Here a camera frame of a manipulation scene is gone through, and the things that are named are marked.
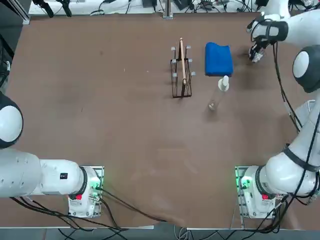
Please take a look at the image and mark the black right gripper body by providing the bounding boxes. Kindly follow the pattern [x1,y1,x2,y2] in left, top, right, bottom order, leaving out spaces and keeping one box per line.
[252,34,272,50]

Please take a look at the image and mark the white tissue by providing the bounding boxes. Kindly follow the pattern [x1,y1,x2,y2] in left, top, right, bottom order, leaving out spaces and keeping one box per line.
[250,49,264,64]

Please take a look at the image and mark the stainless steel trash bin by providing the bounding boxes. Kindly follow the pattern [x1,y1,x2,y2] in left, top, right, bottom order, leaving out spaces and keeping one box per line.
[294,99,317,126]

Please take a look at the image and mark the folded blue cloth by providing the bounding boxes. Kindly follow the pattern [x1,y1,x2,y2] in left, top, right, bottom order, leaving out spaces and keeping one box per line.
[204,41,235,77]

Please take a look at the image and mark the clear spray bottle white pump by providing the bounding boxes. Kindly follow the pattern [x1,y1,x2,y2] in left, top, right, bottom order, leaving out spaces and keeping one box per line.
[207,75,231,112]

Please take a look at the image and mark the black tripod leg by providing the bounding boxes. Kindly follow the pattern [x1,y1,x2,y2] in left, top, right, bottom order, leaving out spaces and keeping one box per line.
[31,0,55,19]
[56,0,73,18]

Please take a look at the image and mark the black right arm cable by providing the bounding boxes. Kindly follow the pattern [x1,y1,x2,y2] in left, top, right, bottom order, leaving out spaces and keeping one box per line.
[271,41,302,133]
[287,99,320,201]

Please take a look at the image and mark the black wire rack wooden handle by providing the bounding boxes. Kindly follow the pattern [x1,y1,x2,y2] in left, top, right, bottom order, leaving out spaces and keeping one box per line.
[169,37,197,99]

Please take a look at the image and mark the aluminium frame post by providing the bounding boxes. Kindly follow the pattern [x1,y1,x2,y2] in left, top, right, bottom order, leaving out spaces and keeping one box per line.
[163,0,174,19]

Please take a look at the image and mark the black cable across table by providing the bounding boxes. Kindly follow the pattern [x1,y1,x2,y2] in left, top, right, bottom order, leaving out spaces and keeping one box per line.
[100,188,181,226]

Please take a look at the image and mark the black left arm cable bundle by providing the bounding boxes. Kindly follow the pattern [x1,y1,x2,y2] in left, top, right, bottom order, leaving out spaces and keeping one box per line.
[9,196,128,231]

